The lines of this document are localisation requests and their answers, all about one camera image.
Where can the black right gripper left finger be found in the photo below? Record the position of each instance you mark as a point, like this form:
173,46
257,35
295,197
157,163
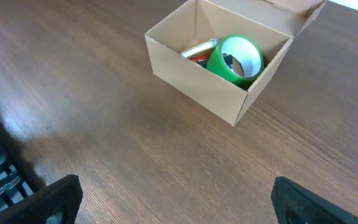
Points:
57,203

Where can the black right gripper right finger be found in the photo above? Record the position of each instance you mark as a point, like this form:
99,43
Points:
295,204

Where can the green tape roll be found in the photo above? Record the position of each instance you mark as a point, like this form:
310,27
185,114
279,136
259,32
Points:
242,50

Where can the brown cardboard box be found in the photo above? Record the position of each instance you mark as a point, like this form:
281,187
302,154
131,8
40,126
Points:
271,25

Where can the red black stapler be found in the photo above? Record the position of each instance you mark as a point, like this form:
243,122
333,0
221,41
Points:
200,58

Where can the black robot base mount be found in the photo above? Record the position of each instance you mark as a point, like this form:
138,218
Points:
13,162

